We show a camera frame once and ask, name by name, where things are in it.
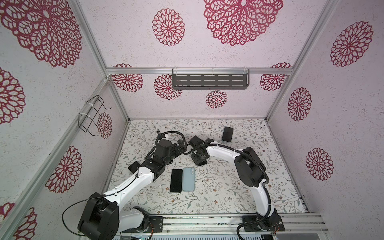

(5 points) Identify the light blue phone case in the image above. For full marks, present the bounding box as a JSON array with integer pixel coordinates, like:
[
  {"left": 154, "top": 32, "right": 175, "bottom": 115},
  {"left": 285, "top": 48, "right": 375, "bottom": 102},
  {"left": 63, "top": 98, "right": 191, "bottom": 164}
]
[{"left": 182, "top": 167, "right": 196, "bottom": 192}]

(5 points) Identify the black phone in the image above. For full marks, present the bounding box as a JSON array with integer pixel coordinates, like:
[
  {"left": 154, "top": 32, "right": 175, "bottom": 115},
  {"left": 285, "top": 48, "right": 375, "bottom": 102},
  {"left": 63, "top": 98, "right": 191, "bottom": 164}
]
[
  {"left": 128, "top": 161, "right": 141, "bottom": 174},
  {"left": 170, "top": 169, "right": 183, "bottom": 193},
  {"left": 222, "top": 127, "right": 234, "bottom": 143}
]

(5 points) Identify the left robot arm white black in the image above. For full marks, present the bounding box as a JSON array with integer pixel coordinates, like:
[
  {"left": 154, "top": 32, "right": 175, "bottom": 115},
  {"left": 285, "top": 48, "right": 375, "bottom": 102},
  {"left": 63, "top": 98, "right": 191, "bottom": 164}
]
[{"left": 77, "top": 139, "right": 187, "bottom": 240}]

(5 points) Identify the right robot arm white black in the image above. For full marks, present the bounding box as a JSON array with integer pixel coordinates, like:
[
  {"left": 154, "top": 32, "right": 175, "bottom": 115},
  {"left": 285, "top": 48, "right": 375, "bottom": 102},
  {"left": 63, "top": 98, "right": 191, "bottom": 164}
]
[{"left": 185, "top": 136, "right": 278, "bottom": 227}]

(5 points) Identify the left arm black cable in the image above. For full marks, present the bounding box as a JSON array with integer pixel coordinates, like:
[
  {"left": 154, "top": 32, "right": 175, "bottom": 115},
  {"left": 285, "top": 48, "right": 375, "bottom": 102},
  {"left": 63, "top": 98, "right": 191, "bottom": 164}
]
[{"left": 61, "top": 129, "right": 187, "bottom": 237}]

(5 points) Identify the dark metal wall shelf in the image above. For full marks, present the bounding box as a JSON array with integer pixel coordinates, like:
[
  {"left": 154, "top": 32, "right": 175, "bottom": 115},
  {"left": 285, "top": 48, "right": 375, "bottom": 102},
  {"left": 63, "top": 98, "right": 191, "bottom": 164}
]
[{"left": 171, "top": 69, "right": 250, "bottom": 90}]

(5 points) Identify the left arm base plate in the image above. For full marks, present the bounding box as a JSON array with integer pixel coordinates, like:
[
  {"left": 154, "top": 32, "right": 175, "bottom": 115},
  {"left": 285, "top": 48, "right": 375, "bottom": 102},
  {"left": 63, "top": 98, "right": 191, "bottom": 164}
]
[{"left": 131, "top": 216, "right": 164, "bottom": 233}]

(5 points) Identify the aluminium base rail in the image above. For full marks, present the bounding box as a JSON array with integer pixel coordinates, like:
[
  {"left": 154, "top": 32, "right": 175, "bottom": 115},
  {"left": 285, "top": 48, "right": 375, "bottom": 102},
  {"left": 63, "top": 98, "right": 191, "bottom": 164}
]
[{"left": 113, "top": 212, "right": 329, "bottom": 238}]

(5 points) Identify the black wire wall basket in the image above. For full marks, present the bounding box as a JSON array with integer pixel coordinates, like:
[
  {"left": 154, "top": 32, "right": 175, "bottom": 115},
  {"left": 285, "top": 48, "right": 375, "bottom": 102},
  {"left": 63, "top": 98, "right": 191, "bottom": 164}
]
[{"left": 78, "top": 95, "right": 113, "bottom": 139}]

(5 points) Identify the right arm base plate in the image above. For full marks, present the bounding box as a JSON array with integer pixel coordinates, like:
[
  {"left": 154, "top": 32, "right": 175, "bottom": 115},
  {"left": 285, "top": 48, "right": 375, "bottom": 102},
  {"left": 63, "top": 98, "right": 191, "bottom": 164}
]
[{"left": 242, "top": 213, "right": 285, "bottom": 232}]

